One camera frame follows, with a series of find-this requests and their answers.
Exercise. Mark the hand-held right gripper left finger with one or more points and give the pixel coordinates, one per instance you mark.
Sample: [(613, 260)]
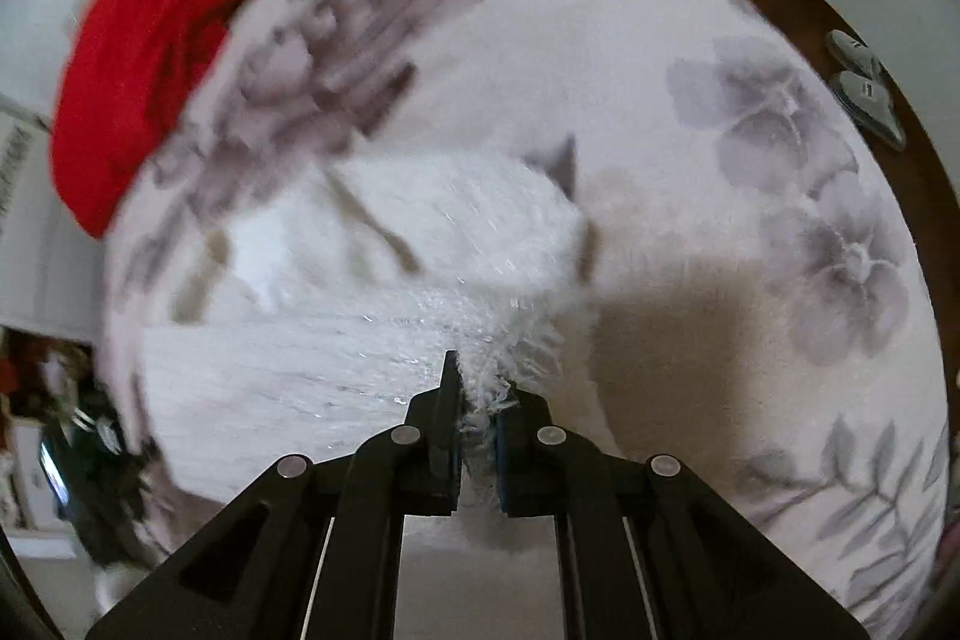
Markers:
[(453, 452)]

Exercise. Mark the floral printed blanket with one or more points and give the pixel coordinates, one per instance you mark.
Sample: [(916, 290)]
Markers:
[(600, 85)]

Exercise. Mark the dark clutter beside bed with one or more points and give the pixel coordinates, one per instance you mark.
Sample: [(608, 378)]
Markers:
[(75, 445)]

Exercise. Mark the white towel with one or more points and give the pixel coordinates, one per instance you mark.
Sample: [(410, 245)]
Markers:
[(450, 220)]

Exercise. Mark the red blanket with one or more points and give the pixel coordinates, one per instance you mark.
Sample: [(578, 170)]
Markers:
[(135, 70)]

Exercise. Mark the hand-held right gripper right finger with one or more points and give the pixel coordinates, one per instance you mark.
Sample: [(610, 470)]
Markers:
[(501, 452)]

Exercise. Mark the grey slipper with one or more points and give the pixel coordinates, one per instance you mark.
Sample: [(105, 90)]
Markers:
[(855, 51), (870, 104)]

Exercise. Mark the white wardrobe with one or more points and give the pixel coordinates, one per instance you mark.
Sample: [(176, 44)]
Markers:
[(37, 250)]

